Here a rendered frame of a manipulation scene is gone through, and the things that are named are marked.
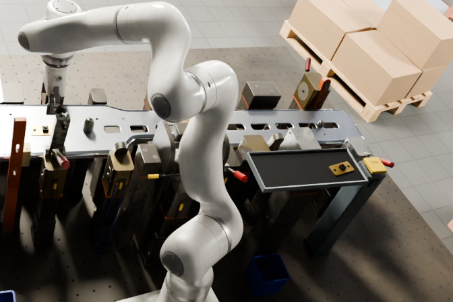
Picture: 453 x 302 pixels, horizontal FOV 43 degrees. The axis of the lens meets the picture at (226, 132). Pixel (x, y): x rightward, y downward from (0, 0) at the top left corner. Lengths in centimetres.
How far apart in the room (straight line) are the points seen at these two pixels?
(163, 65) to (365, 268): 131
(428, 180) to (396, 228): 164
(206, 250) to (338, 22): 317
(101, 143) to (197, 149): 57
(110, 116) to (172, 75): 73
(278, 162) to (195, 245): 46
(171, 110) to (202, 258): 37
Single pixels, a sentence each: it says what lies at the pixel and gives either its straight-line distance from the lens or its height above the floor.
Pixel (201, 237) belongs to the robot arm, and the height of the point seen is 121.
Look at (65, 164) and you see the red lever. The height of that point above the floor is 115.
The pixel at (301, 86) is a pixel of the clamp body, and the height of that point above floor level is 101.
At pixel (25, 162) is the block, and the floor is 102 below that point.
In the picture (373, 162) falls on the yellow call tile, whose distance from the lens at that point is 188.
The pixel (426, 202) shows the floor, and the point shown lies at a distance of 388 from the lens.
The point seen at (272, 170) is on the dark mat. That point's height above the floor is 116.
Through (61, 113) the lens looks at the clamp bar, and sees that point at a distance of 152.
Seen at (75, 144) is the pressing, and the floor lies 100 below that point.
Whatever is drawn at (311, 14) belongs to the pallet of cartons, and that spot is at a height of 32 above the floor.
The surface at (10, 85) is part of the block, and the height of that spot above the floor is 98.
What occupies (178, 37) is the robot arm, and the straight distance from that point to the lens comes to 120.
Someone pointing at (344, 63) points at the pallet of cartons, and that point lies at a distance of 427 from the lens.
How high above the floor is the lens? 225
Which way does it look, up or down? 40 degrees down
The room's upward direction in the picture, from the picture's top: 24 degrees clockwise
